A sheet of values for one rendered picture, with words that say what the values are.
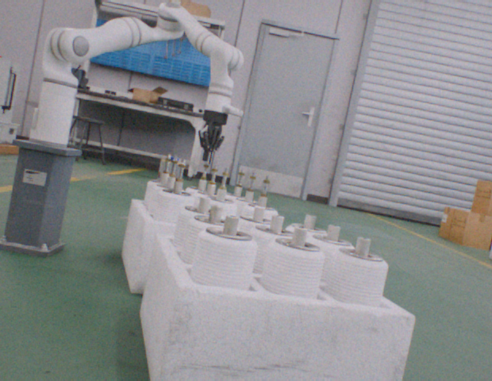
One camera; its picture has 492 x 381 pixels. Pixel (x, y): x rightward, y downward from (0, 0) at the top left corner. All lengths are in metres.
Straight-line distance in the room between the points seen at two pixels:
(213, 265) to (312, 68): 5.84
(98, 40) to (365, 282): 1.04
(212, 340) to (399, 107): 6.04
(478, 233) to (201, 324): 4.24
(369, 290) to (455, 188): 6.08
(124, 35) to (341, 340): 1.12
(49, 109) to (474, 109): 6.05
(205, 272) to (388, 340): 0.31
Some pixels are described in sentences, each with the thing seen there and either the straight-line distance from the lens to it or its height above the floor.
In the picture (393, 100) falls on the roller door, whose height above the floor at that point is 1.45.
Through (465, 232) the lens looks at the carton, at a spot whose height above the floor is 0.11.
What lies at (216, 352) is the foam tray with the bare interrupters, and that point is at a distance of 0.77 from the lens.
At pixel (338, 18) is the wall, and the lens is 6.73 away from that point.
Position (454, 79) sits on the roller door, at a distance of 6.94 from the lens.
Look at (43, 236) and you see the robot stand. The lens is 1.50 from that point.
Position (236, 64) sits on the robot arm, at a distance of 1.57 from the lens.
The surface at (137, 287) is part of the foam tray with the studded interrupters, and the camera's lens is 1.27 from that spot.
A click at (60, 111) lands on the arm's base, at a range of 1.49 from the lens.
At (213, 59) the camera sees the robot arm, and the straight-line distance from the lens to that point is 1.55.
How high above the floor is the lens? 0.38
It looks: 3 degrees down
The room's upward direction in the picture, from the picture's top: 11 degrees clockwise
